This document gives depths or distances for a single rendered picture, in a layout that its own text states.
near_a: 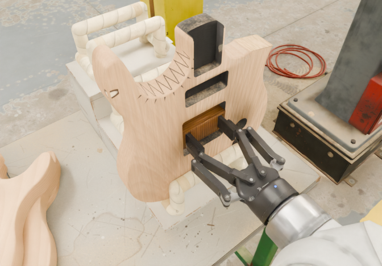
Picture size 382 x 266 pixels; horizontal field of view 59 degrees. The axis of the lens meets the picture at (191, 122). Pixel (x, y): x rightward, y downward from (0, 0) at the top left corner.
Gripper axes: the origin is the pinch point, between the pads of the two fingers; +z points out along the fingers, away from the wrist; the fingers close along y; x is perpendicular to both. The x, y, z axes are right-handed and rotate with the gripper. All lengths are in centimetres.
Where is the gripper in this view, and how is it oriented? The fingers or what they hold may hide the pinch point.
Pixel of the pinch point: (205, 131)
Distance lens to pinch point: 64.3
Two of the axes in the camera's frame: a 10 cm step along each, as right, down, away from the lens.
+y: 8.1, -4.4, 3.8
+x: 0.0, -6.6, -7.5
